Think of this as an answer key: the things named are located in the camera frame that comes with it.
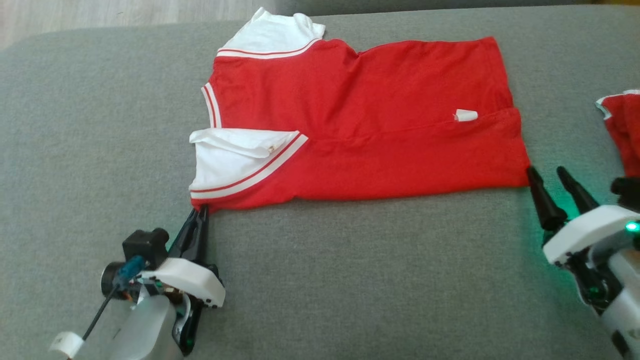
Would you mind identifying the light grey sofa seat cushion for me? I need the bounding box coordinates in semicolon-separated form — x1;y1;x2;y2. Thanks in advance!
274;0;601;17

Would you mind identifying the grey fabric sofa seat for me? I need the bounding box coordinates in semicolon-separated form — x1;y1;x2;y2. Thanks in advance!
0;4;640;360

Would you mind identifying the red shirt with white sleeves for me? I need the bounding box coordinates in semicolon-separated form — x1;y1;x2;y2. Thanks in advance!
188;6;532;214

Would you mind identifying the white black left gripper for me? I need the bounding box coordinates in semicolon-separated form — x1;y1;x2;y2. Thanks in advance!
139;204;227;357

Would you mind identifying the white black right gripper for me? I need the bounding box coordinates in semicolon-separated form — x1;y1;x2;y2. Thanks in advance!
526;166;640;307

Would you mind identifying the red garment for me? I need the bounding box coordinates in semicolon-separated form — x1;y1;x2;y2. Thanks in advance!
594;89;640;179

